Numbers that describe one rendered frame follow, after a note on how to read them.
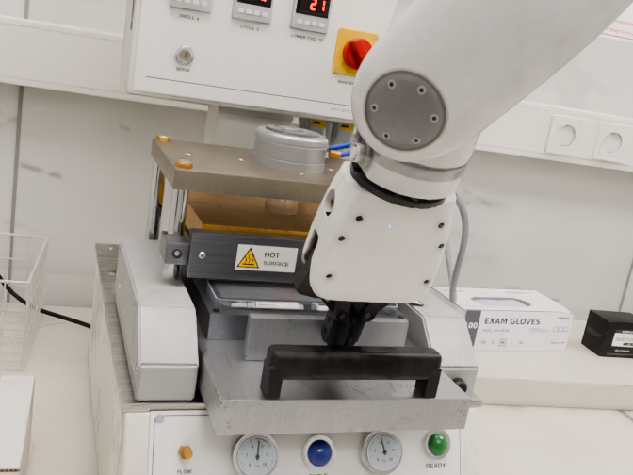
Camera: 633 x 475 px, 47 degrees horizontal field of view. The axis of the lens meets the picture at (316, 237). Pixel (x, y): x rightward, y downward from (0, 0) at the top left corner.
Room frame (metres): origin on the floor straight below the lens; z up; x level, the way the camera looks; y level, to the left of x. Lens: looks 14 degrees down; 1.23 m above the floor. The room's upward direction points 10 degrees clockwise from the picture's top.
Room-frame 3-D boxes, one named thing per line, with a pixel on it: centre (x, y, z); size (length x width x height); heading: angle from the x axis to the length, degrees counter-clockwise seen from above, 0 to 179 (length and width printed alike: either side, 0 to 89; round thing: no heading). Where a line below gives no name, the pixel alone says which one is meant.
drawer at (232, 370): (0.68, 0.00, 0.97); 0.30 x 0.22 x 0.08; 21
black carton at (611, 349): (1.28, -0.57, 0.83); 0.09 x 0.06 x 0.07; 106
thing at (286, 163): (0.83, 0.04, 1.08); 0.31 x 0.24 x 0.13; 111
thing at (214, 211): (0.80, 0.04, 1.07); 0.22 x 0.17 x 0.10; 111
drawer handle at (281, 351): (0.55, -0.05, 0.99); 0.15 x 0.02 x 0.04; 111
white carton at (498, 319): (1.25, -0.34, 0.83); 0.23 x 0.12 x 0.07; 114
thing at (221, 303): (0.69, 0.00, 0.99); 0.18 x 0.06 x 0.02; 111
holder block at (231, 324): (0.73, 0.02, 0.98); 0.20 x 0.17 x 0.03; 111
